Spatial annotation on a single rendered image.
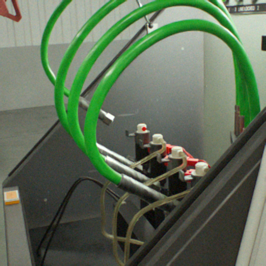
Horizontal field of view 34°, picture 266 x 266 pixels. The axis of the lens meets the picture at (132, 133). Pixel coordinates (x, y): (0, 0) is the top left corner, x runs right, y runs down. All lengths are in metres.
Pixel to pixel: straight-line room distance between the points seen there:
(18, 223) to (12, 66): 6.40
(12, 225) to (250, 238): 0.54
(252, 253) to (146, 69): 0.70
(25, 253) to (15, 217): 0.15
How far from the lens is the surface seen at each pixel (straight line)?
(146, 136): 0.77
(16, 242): 0.83
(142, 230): 0.75
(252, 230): 0.48
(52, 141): 1.07
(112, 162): 0.60
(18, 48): 7.23
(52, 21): 0.85
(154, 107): 1.12
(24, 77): 7.27
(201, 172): 0.56
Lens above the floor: 1.33
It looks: 15 degrees down
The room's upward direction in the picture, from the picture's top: 3 degrees counter-clockwise
